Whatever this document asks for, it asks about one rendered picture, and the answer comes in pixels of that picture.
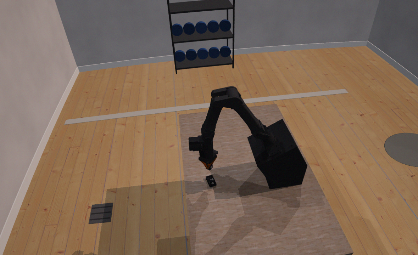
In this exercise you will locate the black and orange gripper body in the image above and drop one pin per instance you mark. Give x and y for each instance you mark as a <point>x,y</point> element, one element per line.
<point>209,156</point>

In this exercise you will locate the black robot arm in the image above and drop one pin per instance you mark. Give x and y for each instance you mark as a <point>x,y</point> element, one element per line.
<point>229,97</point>

